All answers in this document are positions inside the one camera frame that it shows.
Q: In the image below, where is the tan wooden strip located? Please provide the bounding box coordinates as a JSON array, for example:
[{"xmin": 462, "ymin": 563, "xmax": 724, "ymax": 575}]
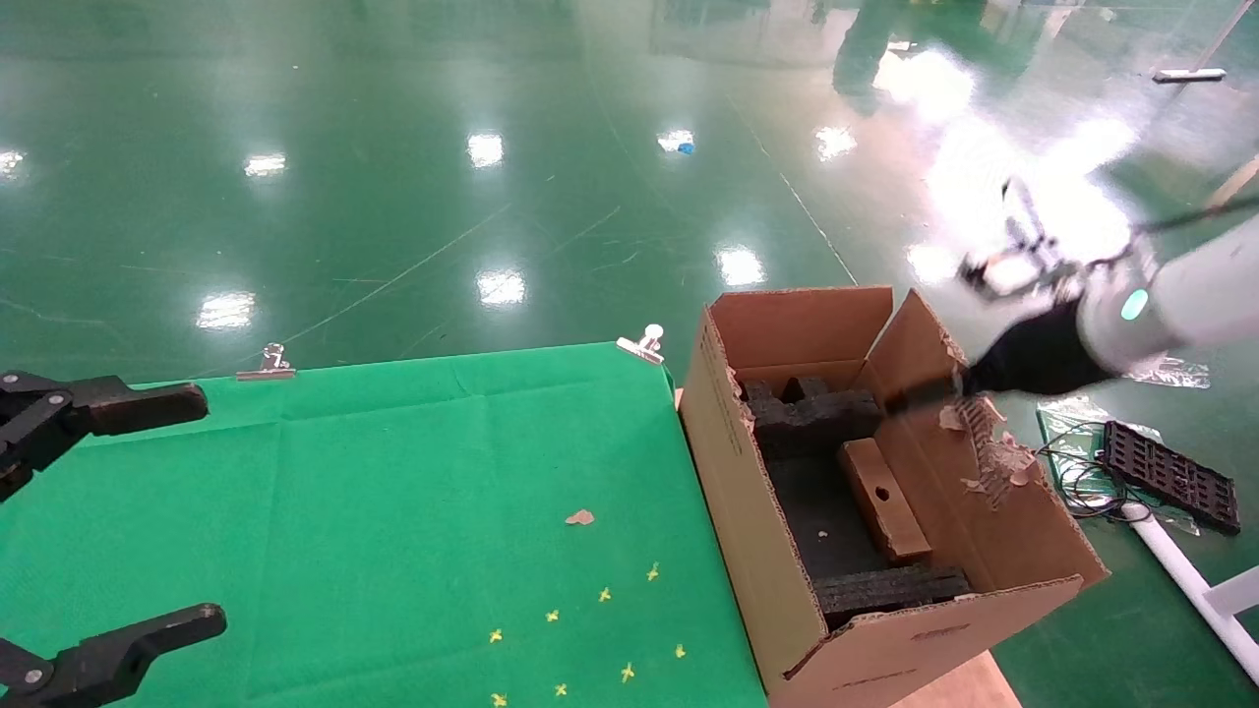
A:
[{"xmin": 1208, "ymin": 155, "xmax": 1259, "ymax": 210}]

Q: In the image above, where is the white tube stand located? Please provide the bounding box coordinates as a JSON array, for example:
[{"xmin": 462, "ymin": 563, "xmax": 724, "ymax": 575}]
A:
[{"xmin": 1121, "ymin": 501, "xmax": 1259, "ymax": 684}]

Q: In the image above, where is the small cardboard box with hole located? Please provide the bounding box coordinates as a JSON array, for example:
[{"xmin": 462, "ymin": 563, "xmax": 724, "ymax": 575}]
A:
[{"xmin": 838, "ymin": 438, "xmax": 933, "ymax": 564}]

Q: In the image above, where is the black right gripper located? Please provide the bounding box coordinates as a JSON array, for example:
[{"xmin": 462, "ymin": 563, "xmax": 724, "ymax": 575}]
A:
[{"xmin": 885, "ymin": 300, "xmax": 1098, "ymax": 412}]

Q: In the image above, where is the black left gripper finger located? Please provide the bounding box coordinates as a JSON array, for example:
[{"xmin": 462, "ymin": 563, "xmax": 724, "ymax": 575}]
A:
[
  {"xmin": 0, "ymin": 604, "xmax": 227, "ymax": 708},
  {"xmin": 0, "ymin": 372, "xmax": 210, "ymax": 502}
]

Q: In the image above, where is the large open cardboard carton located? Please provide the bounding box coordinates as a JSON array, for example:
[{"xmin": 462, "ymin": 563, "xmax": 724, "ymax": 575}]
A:
[{"xmin": 679, "ymin": 285, "xmax": 1110, "ymax": 708}]

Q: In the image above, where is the black foam bottom sheet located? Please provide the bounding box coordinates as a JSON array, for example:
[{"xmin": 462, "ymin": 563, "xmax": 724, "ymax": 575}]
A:
[{"xmin": 762, "ymin": 452, "xmax": 891, "ymax": 581}]

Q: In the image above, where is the green table cloth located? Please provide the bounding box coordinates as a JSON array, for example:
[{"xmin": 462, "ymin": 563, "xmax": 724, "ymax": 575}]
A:
[{"xmin": 0, "ymin": 341, "xmax": 768, "ymax": 708}]

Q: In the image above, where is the thin black wire tangle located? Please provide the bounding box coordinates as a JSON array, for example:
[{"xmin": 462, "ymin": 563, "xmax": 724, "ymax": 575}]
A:
[{"xmin": 1038, "ymin": 423, "xmax": 1132, "ymax": 519}]

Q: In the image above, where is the flat clear plastic bag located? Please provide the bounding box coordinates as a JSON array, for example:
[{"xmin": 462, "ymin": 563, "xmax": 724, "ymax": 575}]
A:
[{"xmin": 1035, "ymin": 393, "xmax": 1201, "ymax": 537}]

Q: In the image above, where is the black grid tray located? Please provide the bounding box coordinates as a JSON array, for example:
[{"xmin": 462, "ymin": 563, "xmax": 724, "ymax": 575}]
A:
[{"xmin": 1097, "ymin": 421, "xmax": 1240, "ymax": 537}]

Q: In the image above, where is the crumpled clear plastic bag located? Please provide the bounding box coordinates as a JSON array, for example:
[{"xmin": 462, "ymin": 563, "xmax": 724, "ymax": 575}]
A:
[{"xmin": 1121, "ymin": 354, "xmax": 1211, "ymax": 389}]

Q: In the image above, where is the silver binder clip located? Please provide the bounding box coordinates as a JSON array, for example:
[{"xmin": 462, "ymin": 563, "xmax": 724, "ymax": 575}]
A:
[
  {"xmin": 617, "ymin": 324, "xmax": 665, "ymax": 367},
  {"xmin": 236, "ymin": 343, "xmax": 296, "ymax": 382}
]

